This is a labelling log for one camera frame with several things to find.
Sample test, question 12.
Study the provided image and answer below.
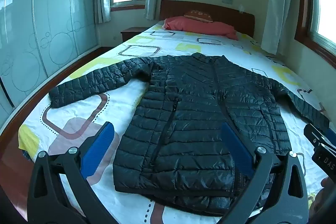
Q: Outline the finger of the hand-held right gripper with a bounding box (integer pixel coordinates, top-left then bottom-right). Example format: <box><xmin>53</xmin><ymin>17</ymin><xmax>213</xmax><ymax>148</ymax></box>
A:
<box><xmin>303</xmin><ymin>123</ymin><xmax>336</xmax><ymax>148</ymax></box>

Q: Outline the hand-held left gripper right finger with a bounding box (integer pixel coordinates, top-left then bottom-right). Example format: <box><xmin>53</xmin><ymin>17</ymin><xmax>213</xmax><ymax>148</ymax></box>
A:
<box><xmin>220</xmin><ymin>122</ymin><xmax>309</xmax><ymax>224</ymax></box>

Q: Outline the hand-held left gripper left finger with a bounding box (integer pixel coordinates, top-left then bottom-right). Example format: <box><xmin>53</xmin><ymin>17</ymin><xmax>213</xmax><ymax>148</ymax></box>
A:
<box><xmin>27</xmin><ymin>121</ymin><xmax>116</xmax><ymax>224</ymax></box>

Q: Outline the black quilted puffer jacket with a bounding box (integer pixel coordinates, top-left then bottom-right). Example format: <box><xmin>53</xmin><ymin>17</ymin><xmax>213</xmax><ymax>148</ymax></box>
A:
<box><xmin>49</xmin><ymin>53</ymin><xmax>330</xmax><ymax>215</ymax></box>

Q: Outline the person's right hand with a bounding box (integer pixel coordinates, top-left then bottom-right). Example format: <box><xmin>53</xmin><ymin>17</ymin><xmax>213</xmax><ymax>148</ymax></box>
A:
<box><xmin>309</xmin><ymin>176</ymin><xmax>336</xmax><ymax>215</ymax></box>

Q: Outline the bed with patterned sheet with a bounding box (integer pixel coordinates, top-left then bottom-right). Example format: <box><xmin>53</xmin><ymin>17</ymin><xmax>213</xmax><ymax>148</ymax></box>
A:
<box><xmin>0</xmin><ymin>20</ymin><xmax>332</xmax><ymax>224</ymax></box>

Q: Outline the wooden nightstand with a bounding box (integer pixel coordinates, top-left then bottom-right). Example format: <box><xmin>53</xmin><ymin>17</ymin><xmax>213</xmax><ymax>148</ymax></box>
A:
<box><xmin>120</xmin><ymin>27</ymin><xmax>149</xmax><ymax>43</ymax></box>

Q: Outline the red pillow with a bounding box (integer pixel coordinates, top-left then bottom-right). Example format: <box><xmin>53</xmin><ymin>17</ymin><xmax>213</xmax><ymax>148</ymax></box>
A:
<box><xmin>162</xmin><ymin>16</ymin><xmax>239</xmax><ymax>41</ymax></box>

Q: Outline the glass door wardrobe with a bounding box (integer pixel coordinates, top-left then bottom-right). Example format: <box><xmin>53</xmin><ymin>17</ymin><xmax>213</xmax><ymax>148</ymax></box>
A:
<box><xmin>0</xmin><ymin>0</ymin><xmax>103</xmax><ymax>133</ymax></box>

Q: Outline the wooden headboard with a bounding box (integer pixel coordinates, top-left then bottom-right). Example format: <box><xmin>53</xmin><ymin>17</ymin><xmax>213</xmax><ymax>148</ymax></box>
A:
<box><xmin>160</xmin><ymin>0</ymin><xmax>256</xmax><ymax>38</ymax></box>

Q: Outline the long pale curtain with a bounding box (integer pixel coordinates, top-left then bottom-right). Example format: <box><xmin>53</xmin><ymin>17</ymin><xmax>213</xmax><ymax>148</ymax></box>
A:
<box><xmin>261</xmin><ymin>0</ymin><xmax>303</xmax><ymax>56</ymax></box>

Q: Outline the small orange cushion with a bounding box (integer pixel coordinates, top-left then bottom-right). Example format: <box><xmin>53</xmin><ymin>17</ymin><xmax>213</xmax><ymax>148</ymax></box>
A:
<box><xmin>184</xmin><ymin>9</ymin><xmax>213</xmax><ymax>23</ymax></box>

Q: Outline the wide wooden frame window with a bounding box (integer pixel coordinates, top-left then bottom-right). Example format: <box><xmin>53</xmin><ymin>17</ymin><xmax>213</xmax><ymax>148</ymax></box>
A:
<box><xmin>294</xmin><ymin>0</ymin><xmax>336</xmax><ymax>67</ymax></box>

